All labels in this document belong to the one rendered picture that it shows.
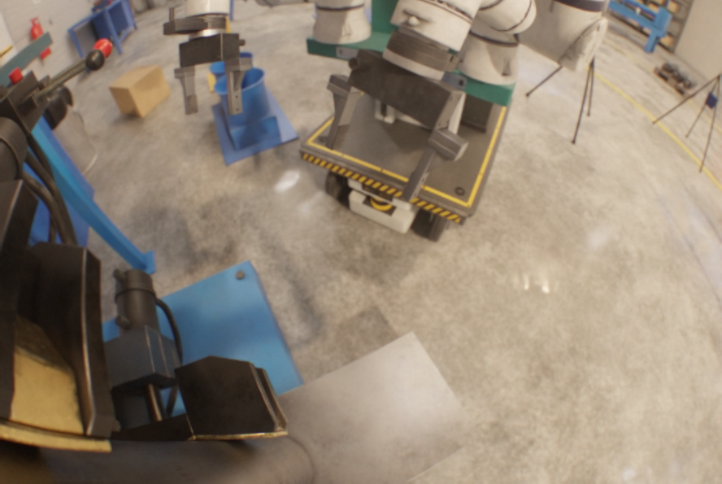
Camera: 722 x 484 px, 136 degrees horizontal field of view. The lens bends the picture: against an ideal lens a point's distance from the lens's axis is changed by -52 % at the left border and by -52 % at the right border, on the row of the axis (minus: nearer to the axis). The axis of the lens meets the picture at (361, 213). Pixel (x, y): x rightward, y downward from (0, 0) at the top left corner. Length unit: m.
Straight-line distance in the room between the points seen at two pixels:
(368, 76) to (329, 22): 0.61
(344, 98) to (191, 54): 0.34
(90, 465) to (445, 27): 0.51
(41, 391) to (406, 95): 0.40
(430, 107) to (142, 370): 0.65
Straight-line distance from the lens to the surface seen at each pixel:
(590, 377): 1.39
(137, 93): 2.70
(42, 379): 0.20
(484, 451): 1.15
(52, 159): 1.18
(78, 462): 0.29
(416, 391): 0.93
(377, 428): 0.92
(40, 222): 1.71
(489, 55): 0.81
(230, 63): 0.56
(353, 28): 0.97
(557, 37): 0.70
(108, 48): 0.61
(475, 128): 1.33
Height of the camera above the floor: 1.06
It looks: 53 degrees down
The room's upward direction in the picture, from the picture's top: 1 degrees counter-clockwise
